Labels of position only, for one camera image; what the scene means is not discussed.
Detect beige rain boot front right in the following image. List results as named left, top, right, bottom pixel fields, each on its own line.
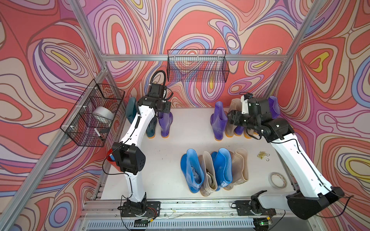
left=225, top=148, right=249, bottom=191

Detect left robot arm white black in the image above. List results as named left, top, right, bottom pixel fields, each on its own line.
left=112, top=83, right=171, bottom=211

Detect blue rain boot right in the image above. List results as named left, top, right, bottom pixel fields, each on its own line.
left=211, top=148, right=233, bottom=191

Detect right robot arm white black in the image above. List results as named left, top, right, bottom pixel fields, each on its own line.
left=227, top=93, right=345, bottom=220

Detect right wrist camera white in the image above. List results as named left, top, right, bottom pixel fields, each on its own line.
left=240, top=92, right=253, bottom=114

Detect black wire basket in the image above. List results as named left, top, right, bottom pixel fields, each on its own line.
left=167, top=48, right=229, bottom=83
left=60, top=80, right=125, bottom=147

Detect red round object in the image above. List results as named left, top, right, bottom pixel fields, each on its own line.
left=106, top=148, right=119, bottom=171

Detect beige rain boot back right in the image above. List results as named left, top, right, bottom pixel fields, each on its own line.
left=243, top=129, right=256, bottom=139

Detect purple rain boot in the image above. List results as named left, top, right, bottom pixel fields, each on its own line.
left=210, top=101, right=228, bottom=141
left=268, top=96, right=280, bottom=119
left=158, top=112, right=173, bottom=138
left=234, top=126, right=244, bottom=136

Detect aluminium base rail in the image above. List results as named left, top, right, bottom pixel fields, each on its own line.
left=75, top=198, right=311, bottom=231

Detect blue rain boot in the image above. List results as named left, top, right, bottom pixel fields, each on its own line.
left=180, top=149, right=205, bottom=193
left=211, top=148, right=233, bottom=191

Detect teal rain boot yellow sole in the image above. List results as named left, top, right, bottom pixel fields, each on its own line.
left=126, top=97, right=137, bottom=124

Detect beige rain boot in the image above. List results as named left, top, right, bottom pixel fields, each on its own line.
left=225, top=148, right=249, bottom=191
left=198, top=151, right=217, bottom=197
left=225, top=98, right=241, bottom=137
left=243, top=129, right=256, bottom=139

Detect black wire basket left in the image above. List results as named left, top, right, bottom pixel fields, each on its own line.
left=60, top=80, right=125, bottom=147

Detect blue rain boot left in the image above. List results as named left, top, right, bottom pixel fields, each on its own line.
left=180, top=149, right=205, bottom=193

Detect black wire basket back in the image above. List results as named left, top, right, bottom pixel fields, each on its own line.
left=167, top=48, right=229, bottom=83

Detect beige rain boot front left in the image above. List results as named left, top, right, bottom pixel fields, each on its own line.
left=198, top=151, right=217, bottom=197

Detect grey tape roll in basket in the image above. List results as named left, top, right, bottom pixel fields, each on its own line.
left=92, top=106, right=114, bottom=124

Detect white tape roll on table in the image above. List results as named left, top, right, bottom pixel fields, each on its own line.
left=268, top=172, right=288, bottom=190

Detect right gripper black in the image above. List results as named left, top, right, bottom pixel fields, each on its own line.
left=226, top=110, right=259, bottom=132

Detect yellow paper clips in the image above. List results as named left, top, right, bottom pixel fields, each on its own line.
left=257, top=151, right=270, bottom=162

